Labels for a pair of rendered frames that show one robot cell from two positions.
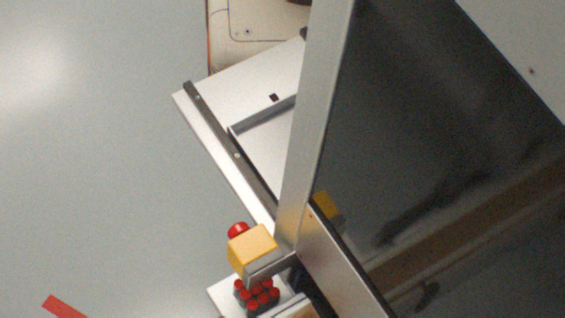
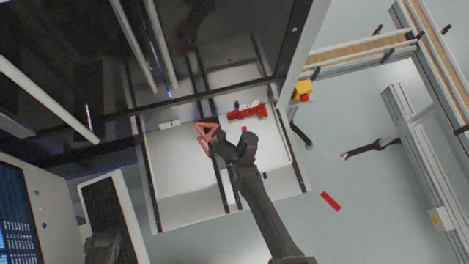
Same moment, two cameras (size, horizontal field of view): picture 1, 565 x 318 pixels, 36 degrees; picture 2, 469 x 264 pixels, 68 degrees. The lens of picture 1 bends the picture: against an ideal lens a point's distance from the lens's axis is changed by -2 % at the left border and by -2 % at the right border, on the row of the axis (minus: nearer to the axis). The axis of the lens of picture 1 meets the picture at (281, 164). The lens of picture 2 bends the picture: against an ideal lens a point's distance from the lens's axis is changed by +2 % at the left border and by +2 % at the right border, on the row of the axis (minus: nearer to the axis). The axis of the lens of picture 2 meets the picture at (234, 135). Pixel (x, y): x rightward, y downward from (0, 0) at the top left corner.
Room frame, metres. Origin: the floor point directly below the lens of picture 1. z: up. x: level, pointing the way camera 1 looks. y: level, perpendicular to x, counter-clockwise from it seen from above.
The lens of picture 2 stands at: (1.35, 0.01, 2.35)
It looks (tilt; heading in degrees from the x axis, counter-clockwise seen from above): 71 degrees down; 201
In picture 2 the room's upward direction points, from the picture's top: 4 degrees clockwise
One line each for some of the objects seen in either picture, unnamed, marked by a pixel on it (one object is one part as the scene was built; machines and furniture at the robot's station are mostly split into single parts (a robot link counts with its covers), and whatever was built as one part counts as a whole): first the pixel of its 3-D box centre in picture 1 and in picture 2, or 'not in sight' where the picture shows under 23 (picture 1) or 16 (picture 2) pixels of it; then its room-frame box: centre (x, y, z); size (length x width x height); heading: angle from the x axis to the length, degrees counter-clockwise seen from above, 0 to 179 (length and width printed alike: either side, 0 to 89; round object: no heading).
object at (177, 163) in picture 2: not in sight; (178, 152); (1.08, -0.35, 0.90); 0.34 x 0.26 x 0.04; 41
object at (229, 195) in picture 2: not in sight; (227, 186); (1.12, -0.09, 0.91); 0.14 x 0.03 x 0.06; 41
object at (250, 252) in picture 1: (254, 255); (301, 88); (0.60, 0.02, 1.00); 0.08 x 0.07 x 0.07; 41
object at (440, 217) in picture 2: not in sight; (440, 218); (0.73, 0.97, 0.50); 0.12 x 0.05 x 0.09; 41
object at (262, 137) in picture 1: (328, 166); (252, 133); (0.86, -0.09, 0.90); 0.34 x 0.26 x 0.04; 41
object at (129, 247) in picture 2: not in sight; (108, 224); (1.47, -0.49, 0.82); 0.40 x 0.14 x 0.02; 48
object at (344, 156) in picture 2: not in sight; (377, 146); (0.28, 0.67, 0.07); 0.50 x 0.08 x 0.14; 131
